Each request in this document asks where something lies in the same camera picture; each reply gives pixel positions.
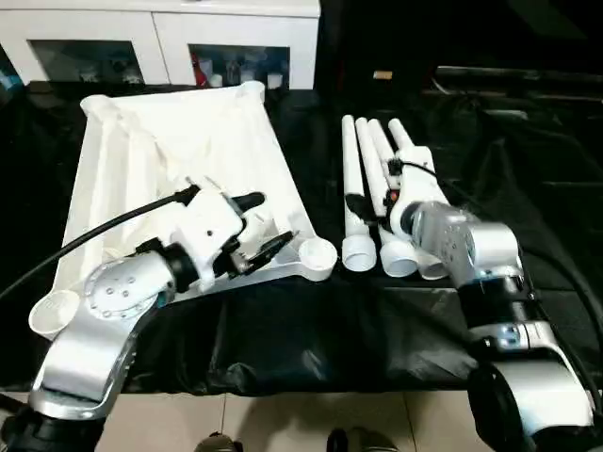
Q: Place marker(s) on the white glass-door cabinet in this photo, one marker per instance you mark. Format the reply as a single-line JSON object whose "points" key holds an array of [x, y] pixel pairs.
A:
{"points": [[170, 28]]}

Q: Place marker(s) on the dark robot right foot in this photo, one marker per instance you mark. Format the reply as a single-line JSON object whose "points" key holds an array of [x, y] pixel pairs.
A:
{"points": [[360, 441]]}

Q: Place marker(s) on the dark robot foot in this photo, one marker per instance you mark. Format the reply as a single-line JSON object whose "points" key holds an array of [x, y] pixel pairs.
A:
{"points": [[360, 441], [215, 443]]}

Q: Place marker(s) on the dark robot left foot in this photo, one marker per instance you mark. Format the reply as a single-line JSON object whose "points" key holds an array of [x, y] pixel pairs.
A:
{"points": [[215, 443]]}

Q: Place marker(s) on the white plastic table top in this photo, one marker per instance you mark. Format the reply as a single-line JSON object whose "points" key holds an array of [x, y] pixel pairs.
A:
{"points": [[141, 160]]}

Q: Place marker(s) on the white plastic table leg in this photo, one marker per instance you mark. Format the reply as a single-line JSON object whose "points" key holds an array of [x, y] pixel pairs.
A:
{"points": [[350, 160], [405, 139], [367, 155], [381, 141]]}

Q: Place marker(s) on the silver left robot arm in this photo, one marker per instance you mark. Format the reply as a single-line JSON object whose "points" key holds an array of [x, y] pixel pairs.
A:
{"points": [[104, 320]]}

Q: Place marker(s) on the small red bottle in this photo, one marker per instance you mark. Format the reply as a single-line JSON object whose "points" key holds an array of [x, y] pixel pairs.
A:
{"points": [[199, 72]]}

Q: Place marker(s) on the small tan box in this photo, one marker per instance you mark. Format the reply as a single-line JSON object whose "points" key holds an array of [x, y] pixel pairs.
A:
{"points": [[382, 74]]}

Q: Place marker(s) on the black work mat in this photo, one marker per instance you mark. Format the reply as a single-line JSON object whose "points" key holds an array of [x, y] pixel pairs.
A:
{"points": [[283, 339]]}

